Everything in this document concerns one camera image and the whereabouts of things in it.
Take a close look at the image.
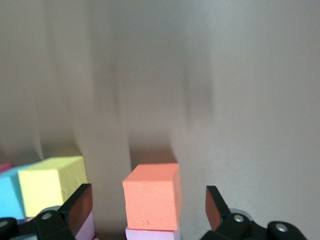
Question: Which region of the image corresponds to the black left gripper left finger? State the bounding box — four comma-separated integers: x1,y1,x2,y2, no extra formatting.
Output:
0,183,93,240

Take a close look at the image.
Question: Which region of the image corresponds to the red foam cube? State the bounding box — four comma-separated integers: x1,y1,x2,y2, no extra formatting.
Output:
0,162,13,174

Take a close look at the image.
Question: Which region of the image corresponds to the orange foam cube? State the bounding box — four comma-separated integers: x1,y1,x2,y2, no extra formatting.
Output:
122,162,181,231

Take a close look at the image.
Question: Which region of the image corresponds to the pink foam cube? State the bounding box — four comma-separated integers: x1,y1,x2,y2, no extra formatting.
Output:
74,209,96,240
124,225,182,240

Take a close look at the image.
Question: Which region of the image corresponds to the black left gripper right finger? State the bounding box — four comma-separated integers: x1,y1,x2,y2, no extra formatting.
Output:
201,185,308,240

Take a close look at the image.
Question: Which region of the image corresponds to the cyan foam cube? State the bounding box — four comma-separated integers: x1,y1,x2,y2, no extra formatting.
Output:
0,166,26,221

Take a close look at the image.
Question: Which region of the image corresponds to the yellow foam cube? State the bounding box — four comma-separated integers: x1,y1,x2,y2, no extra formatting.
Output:
17,155,89,218

